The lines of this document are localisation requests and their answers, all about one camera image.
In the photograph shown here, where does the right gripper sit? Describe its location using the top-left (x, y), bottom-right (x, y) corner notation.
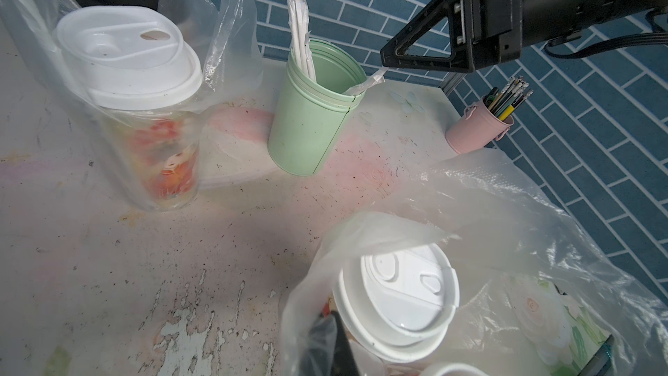
top-left (380, 0), bottom-right (667, 73)

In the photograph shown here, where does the green straw holder cup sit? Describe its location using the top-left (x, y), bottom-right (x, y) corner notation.
top-left (268, 39), bottom-right (367, 176)

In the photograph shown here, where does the pink pen holder cup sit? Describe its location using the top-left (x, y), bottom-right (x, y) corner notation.
top-left (445, 100), bottom-right (514, 154)

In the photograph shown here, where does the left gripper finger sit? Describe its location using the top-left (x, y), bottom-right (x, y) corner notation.
top-left (307, 310), bottom-right (360, 376)

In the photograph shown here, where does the clear plastic carrier bag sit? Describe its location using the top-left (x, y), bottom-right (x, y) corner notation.
top-left (1, 0), bottom-right (263, 211)

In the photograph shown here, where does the red cup white lid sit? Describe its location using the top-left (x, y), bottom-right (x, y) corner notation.
top-left (419, 362), bottom-right (488, 376)
top-left (330, 244), bottom-right (460, 364)

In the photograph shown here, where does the orange cup white lid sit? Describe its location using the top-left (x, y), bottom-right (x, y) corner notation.
top-left (55, 6), bottom-right (203, 211)

